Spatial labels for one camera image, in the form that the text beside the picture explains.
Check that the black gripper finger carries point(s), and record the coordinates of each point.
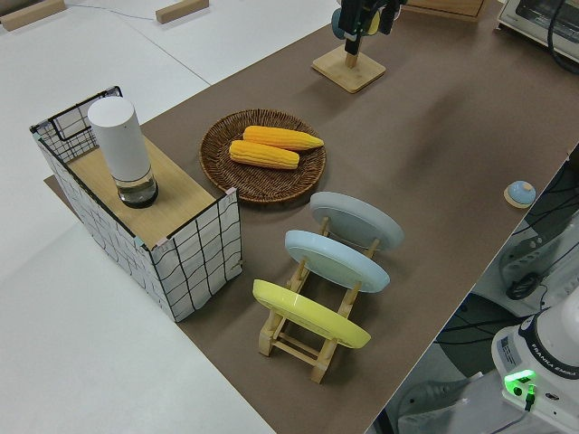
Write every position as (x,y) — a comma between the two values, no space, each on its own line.
(387,20)
(352,22)

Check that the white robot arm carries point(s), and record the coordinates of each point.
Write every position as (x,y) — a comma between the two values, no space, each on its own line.
(538,361)

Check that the wooden mug tree stand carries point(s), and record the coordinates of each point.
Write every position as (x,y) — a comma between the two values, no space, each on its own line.
(350,74)

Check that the round wicker basket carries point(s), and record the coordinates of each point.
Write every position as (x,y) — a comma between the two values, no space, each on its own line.
(264,186)

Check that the wooden dish rack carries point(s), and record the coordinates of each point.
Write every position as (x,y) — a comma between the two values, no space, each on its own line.
(294,349)

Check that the blue service bell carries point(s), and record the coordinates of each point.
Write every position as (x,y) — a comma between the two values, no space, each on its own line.
(520,193)

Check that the yellow corn cob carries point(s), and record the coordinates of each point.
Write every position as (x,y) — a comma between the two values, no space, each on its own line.
(282,137)
(264,155)

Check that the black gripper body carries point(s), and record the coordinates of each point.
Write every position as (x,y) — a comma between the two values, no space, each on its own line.
(362,4)

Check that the brown table mat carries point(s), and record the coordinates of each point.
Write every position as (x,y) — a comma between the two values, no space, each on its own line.
(407,135)

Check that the light wooden cabinet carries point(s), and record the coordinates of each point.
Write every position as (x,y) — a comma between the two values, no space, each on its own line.
(452,8)

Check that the light blue plate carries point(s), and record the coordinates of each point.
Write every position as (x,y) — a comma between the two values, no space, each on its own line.
(335,262)

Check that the grey plate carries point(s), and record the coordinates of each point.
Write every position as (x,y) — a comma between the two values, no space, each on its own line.
(357,221)

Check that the green mug yellow inside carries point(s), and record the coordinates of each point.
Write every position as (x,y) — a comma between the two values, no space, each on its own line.
(337,25)

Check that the yellow plate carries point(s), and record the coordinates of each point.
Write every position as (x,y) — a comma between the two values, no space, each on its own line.
(307,314)

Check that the white cylinder with clear base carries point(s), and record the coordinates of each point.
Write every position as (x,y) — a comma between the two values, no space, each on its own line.
(122,144)

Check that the plain wooden block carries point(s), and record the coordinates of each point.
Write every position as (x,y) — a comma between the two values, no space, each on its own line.
(181,11)
(27,16)

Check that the white toaster oven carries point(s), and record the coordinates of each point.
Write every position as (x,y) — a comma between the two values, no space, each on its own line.
(524,18)

